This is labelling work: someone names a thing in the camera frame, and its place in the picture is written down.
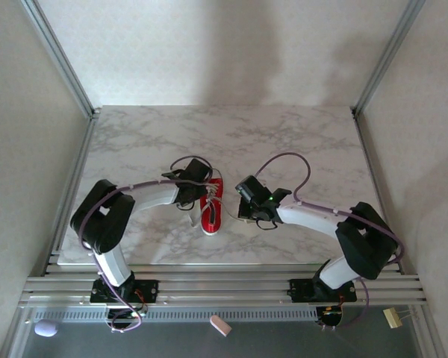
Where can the pink eraser block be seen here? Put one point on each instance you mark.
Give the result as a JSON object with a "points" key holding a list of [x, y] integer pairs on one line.
{"points": [[221, 325]]}

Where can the aluminium frame corner post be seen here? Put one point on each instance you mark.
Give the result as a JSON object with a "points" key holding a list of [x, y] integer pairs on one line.
{"points": [[388, 56], [59, 56]]}

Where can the left arm base electronics board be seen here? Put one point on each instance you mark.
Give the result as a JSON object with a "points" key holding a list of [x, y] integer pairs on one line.
{"points": [[127, 315]]}

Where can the lavender oval eraser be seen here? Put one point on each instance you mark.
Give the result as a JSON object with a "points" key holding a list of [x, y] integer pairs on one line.
{"points": [[45, 328]]}

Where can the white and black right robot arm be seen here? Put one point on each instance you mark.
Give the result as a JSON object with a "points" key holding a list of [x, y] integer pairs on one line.
{"points": [[310, 220]]}

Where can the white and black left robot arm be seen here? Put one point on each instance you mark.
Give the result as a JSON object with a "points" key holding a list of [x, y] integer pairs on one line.
{"points": [[108, 268]]}

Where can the aluminium frame cross rails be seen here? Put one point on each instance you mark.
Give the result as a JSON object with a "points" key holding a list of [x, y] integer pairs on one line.
{"points": [[224, 283]]}

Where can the red canvas sneaker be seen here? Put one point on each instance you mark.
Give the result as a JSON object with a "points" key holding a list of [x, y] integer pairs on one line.
{"points": [[212, 223]]}

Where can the aluminium frame side rail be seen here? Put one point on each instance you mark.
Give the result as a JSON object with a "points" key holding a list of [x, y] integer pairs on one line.
{"points": [[72, 186], [373, 179]]}

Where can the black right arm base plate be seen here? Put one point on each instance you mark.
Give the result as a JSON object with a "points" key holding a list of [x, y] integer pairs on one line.
{"points": [[298, 289]]}

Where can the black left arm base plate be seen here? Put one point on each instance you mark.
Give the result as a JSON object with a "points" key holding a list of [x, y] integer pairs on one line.
{"points": [[149, 289]]}

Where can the beige binder clip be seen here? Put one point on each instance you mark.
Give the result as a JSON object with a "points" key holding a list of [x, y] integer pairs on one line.
{"points": [[392, 317]]}

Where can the right arm base electronics board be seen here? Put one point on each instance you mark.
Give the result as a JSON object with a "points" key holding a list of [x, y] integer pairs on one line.
{"points": [[330, 315]]}

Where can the white shoelace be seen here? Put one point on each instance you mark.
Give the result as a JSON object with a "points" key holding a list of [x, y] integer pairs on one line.
{"points": [[209, 194]]}

